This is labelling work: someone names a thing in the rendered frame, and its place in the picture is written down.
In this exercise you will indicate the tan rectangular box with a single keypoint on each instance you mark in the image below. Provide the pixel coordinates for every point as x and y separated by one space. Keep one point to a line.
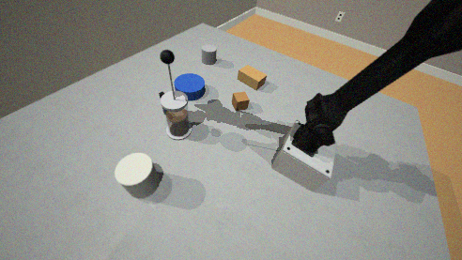
252 77

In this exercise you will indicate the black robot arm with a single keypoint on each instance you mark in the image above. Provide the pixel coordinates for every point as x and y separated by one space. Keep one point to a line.
436 30

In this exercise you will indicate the glass french press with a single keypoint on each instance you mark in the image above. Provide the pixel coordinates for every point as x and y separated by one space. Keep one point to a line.
175 106

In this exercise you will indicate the white cylinder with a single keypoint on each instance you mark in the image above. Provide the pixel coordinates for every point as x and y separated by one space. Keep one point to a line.
137 174

